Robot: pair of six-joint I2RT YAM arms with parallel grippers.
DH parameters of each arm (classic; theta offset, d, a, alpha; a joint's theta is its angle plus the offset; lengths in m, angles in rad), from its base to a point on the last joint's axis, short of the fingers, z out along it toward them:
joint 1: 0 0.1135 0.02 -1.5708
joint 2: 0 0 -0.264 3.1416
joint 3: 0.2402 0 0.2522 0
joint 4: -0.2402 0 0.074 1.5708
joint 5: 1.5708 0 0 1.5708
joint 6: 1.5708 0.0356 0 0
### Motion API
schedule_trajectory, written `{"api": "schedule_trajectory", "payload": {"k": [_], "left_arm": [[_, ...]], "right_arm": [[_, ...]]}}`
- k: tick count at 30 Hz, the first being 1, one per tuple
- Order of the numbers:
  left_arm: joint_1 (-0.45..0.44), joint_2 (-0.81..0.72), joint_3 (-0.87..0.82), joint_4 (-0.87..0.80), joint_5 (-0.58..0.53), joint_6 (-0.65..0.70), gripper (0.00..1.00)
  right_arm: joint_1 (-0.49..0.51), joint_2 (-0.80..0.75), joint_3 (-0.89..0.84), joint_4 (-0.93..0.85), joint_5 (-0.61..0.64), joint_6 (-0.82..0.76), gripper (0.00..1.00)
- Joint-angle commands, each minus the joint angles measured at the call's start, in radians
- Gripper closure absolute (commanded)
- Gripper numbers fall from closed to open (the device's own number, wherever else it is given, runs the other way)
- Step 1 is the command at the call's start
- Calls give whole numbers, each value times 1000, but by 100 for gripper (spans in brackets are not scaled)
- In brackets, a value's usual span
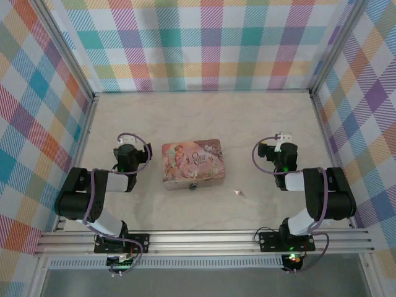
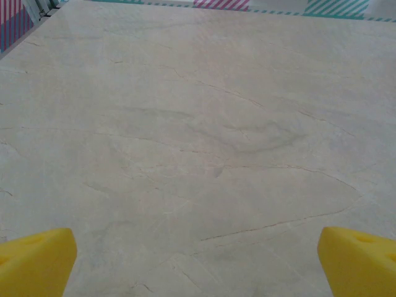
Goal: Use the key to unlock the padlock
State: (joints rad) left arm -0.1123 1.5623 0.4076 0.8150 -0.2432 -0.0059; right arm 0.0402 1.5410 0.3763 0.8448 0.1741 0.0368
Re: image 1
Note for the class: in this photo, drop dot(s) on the small silver key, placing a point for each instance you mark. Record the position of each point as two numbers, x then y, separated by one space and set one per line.
237 192

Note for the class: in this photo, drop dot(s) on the pink illustrated tin box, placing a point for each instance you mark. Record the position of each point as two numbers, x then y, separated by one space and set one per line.
191 161

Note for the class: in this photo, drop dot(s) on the small dark padlock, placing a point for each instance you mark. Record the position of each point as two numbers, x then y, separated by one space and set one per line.
193 186

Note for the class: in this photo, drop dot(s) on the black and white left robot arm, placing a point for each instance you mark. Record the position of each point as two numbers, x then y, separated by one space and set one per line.
74 201

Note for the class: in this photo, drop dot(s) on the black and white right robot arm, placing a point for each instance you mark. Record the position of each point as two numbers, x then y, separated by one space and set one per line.
334 201

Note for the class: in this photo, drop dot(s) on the thin aluminium crossbar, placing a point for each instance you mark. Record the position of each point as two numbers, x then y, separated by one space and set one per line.
201 92

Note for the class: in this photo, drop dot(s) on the left electronics board with connector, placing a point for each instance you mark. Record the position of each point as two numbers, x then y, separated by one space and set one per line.
120 263

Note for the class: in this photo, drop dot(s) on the right electronics board with LED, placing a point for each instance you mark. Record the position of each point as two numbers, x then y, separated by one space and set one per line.
292 263

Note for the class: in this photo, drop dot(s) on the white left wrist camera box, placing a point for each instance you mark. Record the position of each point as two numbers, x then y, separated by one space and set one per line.
127 140

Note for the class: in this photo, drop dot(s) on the aluminium table side rail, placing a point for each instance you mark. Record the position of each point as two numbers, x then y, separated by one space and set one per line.
325 133
83 133

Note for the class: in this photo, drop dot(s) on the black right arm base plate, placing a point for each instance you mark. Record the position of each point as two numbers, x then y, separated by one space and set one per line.
269 241

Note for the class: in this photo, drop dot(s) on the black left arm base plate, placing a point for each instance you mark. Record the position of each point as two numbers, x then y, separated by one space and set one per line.
139 242

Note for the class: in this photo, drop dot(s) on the wide aluminium mounting rail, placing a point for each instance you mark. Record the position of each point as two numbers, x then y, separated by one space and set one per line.
201 242

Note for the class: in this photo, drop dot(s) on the aluminium frame post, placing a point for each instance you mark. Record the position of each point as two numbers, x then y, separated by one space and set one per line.
337 46
65 46

